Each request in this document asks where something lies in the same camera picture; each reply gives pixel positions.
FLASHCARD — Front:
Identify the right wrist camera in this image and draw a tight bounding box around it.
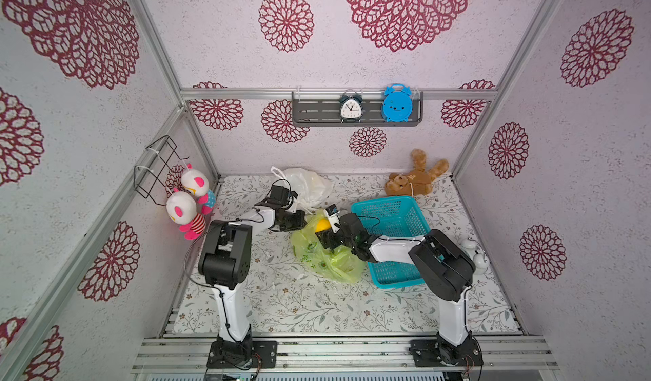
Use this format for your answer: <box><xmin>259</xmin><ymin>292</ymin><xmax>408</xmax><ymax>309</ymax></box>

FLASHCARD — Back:
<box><xmin>325</xmin><ymin>204</ymin><xmax>340</xmax><ymax>233</ymax></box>

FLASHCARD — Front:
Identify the white pink plush lower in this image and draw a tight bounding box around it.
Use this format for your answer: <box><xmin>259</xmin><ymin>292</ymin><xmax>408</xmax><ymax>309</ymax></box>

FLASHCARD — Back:
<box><xmin>165</xmin><ymin>190</ymin><xmax>206</xmax><ymax>240</ymax></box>

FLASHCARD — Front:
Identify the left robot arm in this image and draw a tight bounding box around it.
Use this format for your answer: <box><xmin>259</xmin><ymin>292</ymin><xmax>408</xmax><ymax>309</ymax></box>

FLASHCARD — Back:
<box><xmin>198</xmin><ymin>179</ymin><xmax>306</xmax><ymax>371</ymax></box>

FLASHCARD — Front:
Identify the white pink plush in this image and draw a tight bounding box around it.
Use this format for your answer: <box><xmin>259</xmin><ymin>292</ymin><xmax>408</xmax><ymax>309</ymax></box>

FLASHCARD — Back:
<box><xmin>181</xmin><ymin>164</ymin><xmax>216</xmax><ymax>215</ymax></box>
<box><xmin>165</xmin><ymin>190</ymin><xmax>206</xmax><ymax>240</ymax></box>

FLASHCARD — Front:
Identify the white pink plush upper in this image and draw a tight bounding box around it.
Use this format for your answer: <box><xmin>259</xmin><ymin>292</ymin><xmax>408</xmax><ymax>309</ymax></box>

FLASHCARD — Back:
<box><xmin>181</xmin><ymin>164</ymin><xmax>216</xmax><ymax>215</ymax></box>

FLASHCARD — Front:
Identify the brown teddy bear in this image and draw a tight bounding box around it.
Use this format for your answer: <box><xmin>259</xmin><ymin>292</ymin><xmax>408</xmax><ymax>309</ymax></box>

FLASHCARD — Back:
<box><xmin>385</xmin><ymin>149</ymin><xmax>449</xmax><ymax>197</ymax></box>

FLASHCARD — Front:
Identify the blue alarm clock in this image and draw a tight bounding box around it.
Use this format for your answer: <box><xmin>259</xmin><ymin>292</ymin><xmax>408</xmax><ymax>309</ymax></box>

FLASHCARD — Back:
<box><xmin>381</xmin><ymin>84</ymin><xmax>413</xmax><ymax>122</ymax></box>

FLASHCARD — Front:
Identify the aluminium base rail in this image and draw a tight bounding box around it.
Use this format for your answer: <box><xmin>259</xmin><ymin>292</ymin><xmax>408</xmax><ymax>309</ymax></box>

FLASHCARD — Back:
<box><xmin>131</xmin><ymin>335</ymin><xmax>559</xmax><ymax>374</ymax></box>

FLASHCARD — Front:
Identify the yellow-green plastic bag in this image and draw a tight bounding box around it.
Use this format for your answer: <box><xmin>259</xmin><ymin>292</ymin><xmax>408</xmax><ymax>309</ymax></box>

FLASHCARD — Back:
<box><xmin>291</xmin><ymin>209</ymin><xmax>366</xmax><ymax>284</ymax></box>

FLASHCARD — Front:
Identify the white alarm clock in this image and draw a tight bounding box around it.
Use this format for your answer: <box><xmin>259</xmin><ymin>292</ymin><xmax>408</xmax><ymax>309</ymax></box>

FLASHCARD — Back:
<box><xmin>460</xmin><ymin>239</ymin><xmax>490</xmax><ymax>275</ymax></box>

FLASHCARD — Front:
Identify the dark green alarm clock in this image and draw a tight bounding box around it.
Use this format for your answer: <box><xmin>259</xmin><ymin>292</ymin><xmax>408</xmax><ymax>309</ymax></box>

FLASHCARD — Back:
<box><xmin>339</xmin><ymin>94</ymin><xmax>364</xmax><ymax>123</ymax></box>

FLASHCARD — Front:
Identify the yellow fruit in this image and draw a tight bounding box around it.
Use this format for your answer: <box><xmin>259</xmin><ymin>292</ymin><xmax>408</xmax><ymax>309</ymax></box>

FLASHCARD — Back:
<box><xmin>315</xmin><ymin>218</ymin><xmax>332</xmax><ymax>233</ymax></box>

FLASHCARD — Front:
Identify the black wire rack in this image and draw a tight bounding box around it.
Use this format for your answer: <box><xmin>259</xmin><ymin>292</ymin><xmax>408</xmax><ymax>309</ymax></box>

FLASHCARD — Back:
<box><xmin>132</xmin><ymin>135</ymin><xmax>188</xmax><ymax>206</ymax></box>

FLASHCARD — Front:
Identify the grey wall shelf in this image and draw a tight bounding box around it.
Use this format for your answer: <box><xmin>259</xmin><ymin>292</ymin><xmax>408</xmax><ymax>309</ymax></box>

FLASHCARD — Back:
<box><xmin>291</xmin><ymin>92</ymin><xmax>423</xmax><ymax>127</ymax></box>

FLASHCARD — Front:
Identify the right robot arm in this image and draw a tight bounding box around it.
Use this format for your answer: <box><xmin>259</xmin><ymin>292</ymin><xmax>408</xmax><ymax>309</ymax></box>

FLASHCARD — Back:
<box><xmin>315</xmin><ymin>213</ymin><xmax>484</xmax><ymax>368</ymax></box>

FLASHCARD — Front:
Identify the teal plastic basket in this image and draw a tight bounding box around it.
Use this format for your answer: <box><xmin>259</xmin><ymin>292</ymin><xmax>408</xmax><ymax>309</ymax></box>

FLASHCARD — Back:
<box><xmin>351</xmin><ymin>196</ymin><xmax>431</xmax><ymax>289</ymax></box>

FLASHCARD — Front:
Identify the white plastic bag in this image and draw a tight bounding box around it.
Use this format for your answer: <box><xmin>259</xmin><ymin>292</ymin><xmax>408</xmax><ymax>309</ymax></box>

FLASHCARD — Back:
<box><xmin>271</xmin><ymin>167</ymin><xmax>334</xmax><ymax>214</ymax></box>

